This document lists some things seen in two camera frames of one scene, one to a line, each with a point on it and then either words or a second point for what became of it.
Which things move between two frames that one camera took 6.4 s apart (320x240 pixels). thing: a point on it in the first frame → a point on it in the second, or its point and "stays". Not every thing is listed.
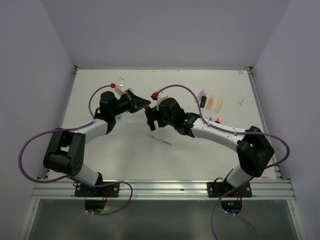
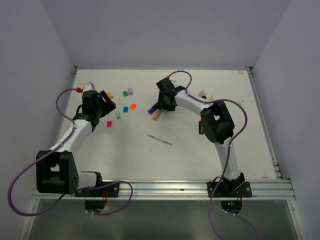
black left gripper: x=135 y=103 → x=109 y=105
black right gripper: x=152 y=113 → x=161 y=104
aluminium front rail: x=64 y=190 stays
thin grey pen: x=159 y=139 stays
